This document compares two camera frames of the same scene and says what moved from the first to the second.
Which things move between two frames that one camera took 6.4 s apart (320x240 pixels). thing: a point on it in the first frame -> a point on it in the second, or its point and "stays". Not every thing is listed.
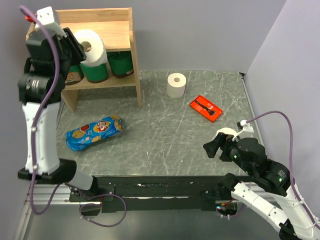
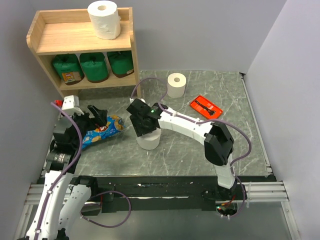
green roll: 121,62 stays
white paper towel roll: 227,131 -> 149,141
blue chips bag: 96,130 stays
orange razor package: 206,108 stays
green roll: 95,74 stays
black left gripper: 77,47 -> 99,114
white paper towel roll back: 176,85 stays
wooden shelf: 115,26 stays
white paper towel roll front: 93,44 -> 105,19
